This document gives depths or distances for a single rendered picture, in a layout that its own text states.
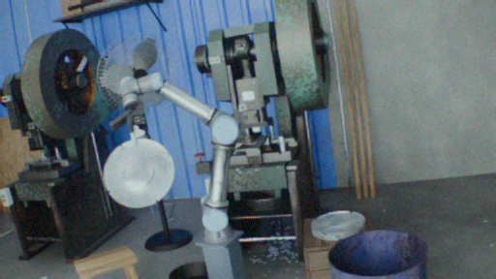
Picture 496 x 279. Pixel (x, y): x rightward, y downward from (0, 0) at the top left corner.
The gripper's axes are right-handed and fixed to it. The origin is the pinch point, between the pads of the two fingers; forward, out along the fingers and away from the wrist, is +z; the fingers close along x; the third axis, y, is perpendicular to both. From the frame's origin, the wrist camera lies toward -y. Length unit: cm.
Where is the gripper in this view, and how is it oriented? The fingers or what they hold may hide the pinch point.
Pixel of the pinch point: (134, 144)
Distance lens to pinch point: 191.1
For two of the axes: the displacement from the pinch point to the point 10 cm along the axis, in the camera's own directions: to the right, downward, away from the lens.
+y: 9.6, -2.0, 2.0
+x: -0.5, 5.8, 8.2
